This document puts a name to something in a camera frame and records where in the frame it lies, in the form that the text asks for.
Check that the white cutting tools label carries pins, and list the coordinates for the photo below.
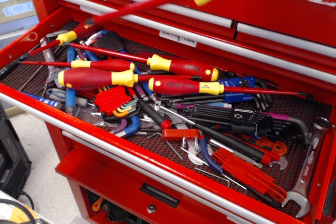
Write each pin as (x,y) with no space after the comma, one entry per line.
(178,39)

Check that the red yellow screwdriver upper middle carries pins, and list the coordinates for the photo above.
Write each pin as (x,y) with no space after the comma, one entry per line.
(158,63)

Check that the blue holder hex key set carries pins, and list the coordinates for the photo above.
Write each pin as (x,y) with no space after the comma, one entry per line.
(262,101)

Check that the red yellow screwdriver right pointing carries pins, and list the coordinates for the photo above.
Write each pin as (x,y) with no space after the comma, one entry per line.
(180,86)

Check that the red tool chest cabinet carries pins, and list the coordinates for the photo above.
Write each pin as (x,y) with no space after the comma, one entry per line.
(183,137)

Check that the slim red yellow screwdriver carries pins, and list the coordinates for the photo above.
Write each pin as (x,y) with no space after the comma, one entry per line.
(107,65)

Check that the black torx key set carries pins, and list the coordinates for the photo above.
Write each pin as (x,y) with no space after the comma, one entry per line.
(242,120)

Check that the large black hex key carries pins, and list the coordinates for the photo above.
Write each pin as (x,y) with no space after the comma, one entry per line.
(298,122)

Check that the red holder coloured hex keys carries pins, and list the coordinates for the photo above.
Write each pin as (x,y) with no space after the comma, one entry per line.
(115,102)

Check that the wiha red yellow screwdriver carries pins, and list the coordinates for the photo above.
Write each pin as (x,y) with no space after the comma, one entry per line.
(83,30)

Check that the fat red yellow screwdriver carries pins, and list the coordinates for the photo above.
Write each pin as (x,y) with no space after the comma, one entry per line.
(90,78)

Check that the silver combination wrench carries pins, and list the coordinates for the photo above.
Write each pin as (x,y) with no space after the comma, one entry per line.
(299,193)

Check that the open red tool drawer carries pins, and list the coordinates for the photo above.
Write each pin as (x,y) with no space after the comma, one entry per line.
(144,176)

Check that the silver adjustable wrench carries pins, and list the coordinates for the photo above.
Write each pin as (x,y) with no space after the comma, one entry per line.
(53,71)

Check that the red folding key set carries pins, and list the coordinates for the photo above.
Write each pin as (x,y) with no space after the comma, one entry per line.
(249,175)

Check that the blue precision screwdriver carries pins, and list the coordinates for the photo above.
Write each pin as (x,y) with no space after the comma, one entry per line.
(55,104)

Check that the black box on floor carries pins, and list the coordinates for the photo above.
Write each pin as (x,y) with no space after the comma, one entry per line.
(15,164)

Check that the blue handled pliers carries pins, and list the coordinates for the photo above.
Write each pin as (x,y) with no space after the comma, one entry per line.
(207,157)

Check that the blue handled tool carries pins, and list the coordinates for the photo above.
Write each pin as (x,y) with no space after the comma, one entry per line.
(70,93)

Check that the grey handled screwdriver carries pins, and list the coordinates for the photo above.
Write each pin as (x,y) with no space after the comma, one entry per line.
(60,95)

